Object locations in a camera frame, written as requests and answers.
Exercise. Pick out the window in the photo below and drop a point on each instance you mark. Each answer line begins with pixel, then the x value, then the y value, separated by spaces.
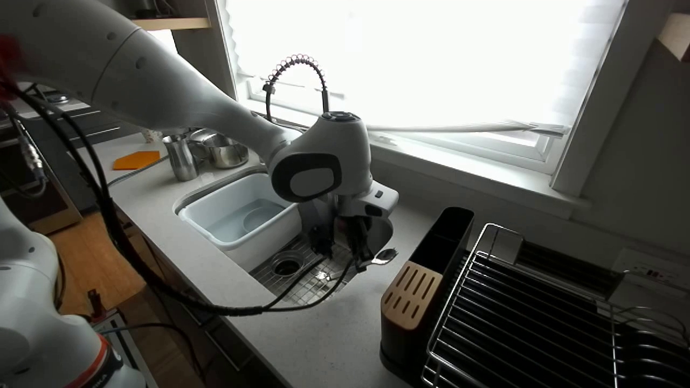
pixel 431 64

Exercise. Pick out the spring neck tap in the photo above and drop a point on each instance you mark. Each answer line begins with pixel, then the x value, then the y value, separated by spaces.
pixel 295 61

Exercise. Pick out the orange cloth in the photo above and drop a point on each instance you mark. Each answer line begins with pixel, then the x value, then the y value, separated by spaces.
pixel 136 160

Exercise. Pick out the metal pot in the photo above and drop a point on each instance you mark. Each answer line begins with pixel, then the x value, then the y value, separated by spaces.
pixel 226 151

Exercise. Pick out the sink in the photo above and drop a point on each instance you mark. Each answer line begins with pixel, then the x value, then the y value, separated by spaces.
pixel 302 269

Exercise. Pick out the tall metal cup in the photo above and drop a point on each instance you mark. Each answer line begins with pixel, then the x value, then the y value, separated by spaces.
pixel 181 159

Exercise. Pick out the metal spoon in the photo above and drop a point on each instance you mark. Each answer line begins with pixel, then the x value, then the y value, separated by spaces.
pixel 330 275
pixel 384 255

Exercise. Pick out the wooden shelf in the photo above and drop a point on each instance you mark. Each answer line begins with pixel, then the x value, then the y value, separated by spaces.
pixel 172 23

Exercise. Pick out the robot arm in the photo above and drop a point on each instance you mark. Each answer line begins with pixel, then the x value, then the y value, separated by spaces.
pixel 161 81

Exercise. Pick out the white plastic wash tub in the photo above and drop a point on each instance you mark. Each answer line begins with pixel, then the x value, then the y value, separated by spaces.
pixel 242 221

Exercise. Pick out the metal sink grid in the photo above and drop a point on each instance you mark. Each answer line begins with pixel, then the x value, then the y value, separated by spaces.
pixel 307 277

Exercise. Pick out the black utensil holder, wooden block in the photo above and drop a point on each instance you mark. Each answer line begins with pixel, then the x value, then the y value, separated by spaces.
pixel 412 291

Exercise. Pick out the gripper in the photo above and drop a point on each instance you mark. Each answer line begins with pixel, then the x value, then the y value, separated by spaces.
pixel 353 226

